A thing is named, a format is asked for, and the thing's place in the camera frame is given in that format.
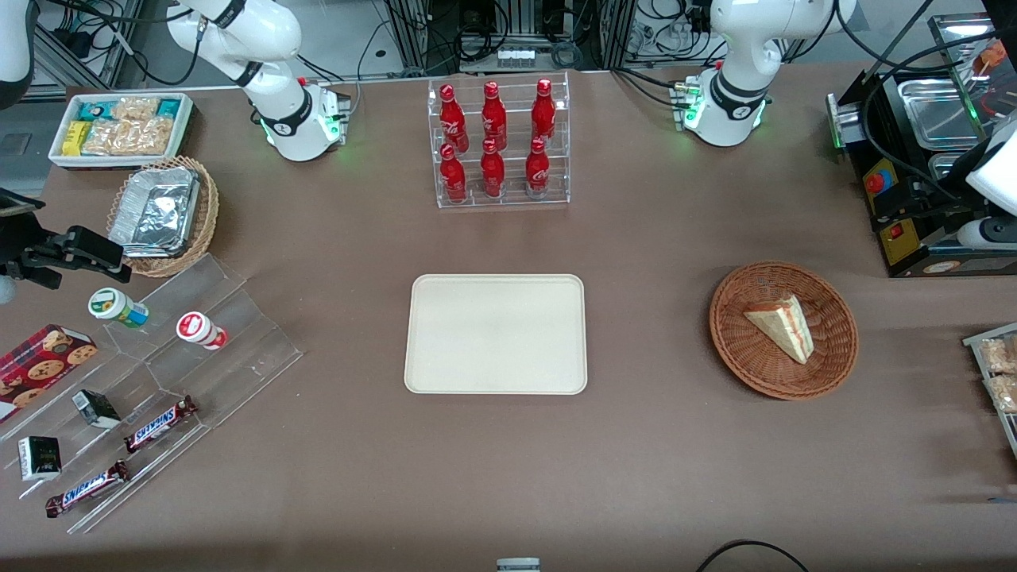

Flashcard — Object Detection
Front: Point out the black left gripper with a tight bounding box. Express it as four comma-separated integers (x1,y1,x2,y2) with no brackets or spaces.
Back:
872,151,988,234

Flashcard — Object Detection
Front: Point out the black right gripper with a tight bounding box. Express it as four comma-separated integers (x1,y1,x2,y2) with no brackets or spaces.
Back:
0,213,133,290

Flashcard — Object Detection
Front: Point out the triangular white bread sandwich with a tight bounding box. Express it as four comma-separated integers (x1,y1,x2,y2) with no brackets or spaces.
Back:
743,294,815,365

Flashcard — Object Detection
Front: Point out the silver foil tray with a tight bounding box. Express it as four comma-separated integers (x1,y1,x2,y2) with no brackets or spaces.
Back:
108,165,201,259

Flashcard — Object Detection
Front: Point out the light brown wicker basket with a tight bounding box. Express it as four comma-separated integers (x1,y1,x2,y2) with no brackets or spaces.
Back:
106,156,220,278

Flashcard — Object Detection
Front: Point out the grey metal snack tray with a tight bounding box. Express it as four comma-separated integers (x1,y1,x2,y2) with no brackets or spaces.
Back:
963,322,1017,460

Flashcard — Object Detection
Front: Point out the dark brown wicker basket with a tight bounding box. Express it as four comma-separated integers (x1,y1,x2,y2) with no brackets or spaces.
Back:
710,261,860,400

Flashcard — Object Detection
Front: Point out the cream rectangular serving tray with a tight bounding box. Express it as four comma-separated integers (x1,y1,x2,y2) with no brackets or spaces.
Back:
404,274,588,396

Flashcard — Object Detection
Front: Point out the black food warmer cabinet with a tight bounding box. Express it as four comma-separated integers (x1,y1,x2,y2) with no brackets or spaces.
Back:
826,14,1017,279

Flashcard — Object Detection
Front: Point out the green label white cup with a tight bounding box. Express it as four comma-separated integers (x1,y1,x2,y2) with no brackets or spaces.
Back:
87,288,149,329

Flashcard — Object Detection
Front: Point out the white rectangular snack bin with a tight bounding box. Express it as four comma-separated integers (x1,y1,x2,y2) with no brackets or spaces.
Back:
48,92,195,171

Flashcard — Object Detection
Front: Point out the steel warmer pan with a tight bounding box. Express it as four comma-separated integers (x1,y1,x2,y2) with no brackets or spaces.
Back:
898,78,986,149

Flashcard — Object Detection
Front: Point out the clear rice cracker bag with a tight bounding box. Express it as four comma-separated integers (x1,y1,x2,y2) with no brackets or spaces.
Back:
83,118,173,157
111,97,160,122

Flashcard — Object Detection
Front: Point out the red label white cup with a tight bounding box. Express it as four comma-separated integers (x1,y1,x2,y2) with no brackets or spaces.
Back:
176,311,229,351

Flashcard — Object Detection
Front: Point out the red cookie box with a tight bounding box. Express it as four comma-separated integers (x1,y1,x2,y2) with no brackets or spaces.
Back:
0,323,99,424

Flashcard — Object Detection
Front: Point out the small black box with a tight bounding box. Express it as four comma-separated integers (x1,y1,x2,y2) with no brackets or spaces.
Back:
72,389,122,430

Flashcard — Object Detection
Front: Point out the clear acrylic stepped stand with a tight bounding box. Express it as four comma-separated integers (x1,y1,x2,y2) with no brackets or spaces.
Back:
0,253,304,535

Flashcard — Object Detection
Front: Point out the snickers chocolate bar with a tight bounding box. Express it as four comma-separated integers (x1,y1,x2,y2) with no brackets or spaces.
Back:
44,459,130,519
123,395,199,454

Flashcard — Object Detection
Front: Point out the black and white box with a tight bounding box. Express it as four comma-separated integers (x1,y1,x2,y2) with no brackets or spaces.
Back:
17,435,63,482

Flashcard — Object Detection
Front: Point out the red cola bottle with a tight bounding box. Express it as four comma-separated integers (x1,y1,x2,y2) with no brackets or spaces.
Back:
531,78,556,144
439,85,470,152
439,143,468,204
480,139,507,199
481,81,509,149
525,137,551,196

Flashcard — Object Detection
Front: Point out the clear acrylic bottle rack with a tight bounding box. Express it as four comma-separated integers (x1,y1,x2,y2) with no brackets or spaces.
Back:
427,71,571,210

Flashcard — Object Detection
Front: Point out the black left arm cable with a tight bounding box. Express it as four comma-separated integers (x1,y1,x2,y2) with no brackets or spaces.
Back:
834,0,1017,203

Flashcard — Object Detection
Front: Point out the black floor cable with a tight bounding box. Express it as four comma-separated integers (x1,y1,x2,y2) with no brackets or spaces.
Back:
698,539,809,572

